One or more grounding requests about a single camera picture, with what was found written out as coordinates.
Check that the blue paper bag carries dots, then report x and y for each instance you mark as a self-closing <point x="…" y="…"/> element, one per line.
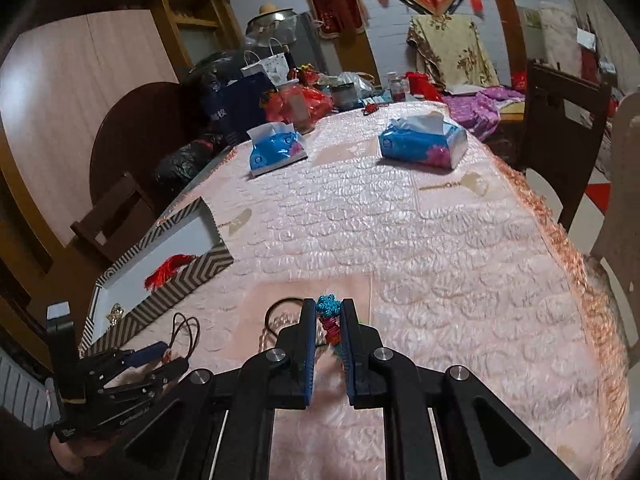
<point x="235" y="105"/>

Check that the person's left forearm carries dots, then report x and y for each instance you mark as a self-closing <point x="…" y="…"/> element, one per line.
<point x="25" y="447"/>

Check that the floral cloth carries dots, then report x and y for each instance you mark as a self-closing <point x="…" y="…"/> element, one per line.
<point x="450" y="50"/>

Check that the dark lidded jar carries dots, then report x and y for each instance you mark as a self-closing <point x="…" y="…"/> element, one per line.
<point x="344" y="95"/>

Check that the black plastic bag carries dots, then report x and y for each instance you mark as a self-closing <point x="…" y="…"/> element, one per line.
<point x="185" y="160"/>
<point x="210" y="67"/>

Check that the purple cloth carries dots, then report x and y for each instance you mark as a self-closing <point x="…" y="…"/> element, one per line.
<point x="480" y="105"/>

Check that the brown wooden chair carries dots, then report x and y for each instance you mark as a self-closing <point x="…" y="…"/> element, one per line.
<point x="115" y="210"/>

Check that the gold charm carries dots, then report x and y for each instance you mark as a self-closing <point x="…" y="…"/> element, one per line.
<point x="116" y="314"/>

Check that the person's left hand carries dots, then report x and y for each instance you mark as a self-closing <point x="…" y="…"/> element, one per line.
<point x="72" y="455"/>

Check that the white radiator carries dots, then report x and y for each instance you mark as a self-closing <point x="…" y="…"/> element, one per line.
<point x="20" y="385"/>

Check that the blue tissue pack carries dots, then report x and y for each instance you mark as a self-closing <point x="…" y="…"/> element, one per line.
<point x="275" y="150"/>
<point x="420" y="145"/>

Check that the red tassel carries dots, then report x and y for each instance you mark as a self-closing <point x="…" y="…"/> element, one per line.
<point x="170" y="267"/>

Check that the small red ornament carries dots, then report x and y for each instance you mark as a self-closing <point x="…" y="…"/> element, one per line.
<point x="371" y="108"/>

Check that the red plastic bag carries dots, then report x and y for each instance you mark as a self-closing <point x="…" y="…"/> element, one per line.
<point x="305" y="102"/>

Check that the white paper bag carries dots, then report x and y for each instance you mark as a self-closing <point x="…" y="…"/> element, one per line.
<point x="270" y="67"/>

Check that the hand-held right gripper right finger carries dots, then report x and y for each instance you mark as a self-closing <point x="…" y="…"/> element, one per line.
<point x="350" y="355"/>

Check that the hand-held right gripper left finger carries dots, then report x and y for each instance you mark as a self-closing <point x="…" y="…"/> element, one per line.
<point x="310" y="355"/>

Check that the turquoise knot charm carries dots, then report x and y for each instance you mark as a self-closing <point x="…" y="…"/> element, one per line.
<point x="327" y="307"/>

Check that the round brown tabletop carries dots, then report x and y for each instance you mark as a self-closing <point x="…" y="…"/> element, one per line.
<point x="135" y="125"/>

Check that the dark wooden chair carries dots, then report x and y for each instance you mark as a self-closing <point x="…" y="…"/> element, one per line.
<point x="565" y="125"/>

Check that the small glass jar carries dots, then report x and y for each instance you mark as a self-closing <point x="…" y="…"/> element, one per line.
<point x="397" y="87"/>

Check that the wooden shelf unit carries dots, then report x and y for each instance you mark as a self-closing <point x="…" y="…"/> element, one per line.
<point x="190" y="25"/>

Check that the striped cardboard box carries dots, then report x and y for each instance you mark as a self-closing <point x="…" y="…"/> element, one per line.
<point x="195" y="267"/>

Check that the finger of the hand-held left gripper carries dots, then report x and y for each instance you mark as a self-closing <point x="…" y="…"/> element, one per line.
<point x="167" y="372"/>
<point x="147" y="352"/>

